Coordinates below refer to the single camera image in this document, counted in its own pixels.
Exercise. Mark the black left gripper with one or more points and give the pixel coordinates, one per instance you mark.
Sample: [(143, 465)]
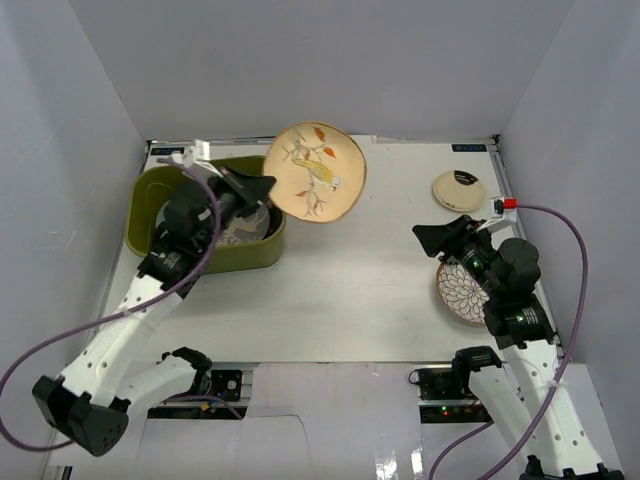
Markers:
[(236, 189)]

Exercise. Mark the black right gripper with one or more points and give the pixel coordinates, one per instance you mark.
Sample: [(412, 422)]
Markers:
[(436, 238)]

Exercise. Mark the grey plate with deer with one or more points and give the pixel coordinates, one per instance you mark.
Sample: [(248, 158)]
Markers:
[(240, 231)]

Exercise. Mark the beige plate with bird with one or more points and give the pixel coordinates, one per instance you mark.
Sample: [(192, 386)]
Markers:
[(320, 172)]

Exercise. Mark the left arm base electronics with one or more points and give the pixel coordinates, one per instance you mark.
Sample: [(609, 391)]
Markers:
[(227, 398)]

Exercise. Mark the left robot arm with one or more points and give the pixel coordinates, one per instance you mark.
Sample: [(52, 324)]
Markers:
[(93, 399)]

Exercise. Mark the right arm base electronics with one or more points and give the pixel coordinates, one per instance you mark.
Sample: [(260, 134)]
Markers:
[(442, 400)]

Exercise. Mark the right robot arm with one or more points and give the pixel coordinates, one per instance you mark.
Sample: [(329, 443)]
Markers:
[(519, 382)]

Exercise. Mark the small cream plate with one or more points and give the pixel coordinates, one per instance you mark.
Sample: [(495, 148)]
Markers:
[(459, 191)]

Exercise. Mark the white petal plate orange rim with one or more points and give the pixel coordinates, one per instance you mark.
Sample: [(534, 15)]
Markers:
[(461, 294)]

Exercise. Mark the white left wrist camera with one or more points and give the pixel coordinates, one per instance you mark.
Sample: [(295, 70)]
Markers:
[(195, 159)]

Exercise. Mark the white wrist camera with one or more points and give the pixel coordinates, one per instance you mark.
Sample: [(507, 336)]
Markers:
[(195, 159), (503, 215)]

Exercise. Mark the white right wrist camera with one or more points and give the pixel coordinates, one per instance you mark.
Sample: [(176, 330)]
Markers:
[(503, 215)]

